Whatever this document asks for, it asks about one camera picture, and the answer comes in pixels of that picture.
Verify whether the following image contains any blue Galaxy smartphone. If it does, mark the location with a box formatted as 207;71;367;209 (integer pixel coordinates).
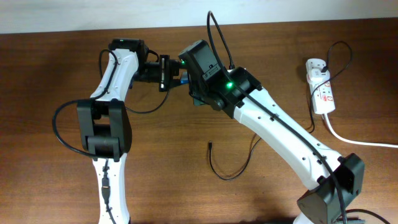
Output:
180;72;189;85

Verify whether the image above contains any black charging cable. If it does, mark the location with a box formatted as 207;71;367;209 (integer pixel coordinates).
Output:
208;40;353;182

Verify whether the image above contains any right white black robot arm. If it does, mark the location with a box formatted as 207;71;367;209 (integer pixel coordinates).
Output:
178;40;365;223

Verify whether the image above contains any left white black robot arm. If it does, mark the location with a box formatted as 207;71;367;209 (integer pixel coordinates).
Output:
77;39;185;223

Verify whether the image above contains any white charger plug adapter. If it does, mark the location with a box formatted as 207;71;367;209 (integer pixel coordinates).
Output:
307;68;330;84

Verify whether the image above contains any white power strip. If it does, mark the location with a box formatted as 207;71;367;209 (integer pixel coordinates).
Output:
305;58;335;114

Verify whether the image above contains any white power strip cord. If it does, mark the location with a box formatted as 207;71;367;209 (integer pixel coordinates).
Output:
322;113;398;149

